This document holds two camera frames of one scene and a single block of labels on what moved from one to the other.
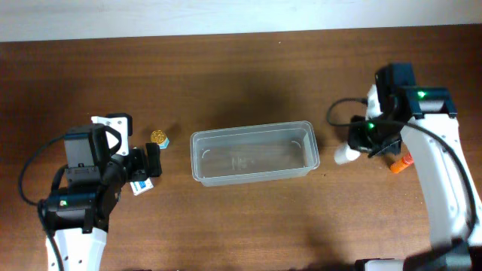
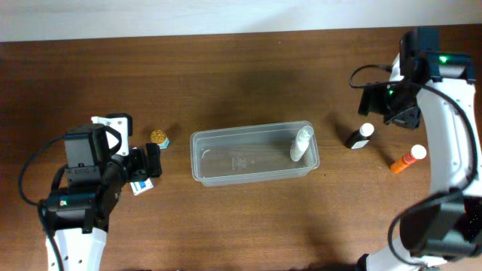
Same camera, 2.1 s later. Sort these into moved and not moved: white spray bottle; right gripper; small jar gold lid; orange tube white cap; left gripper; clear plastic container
Moved: right gripper; white spray bottle
Not moved: orange tube white cap; left gripper; clear plastic container; small jar gold lid
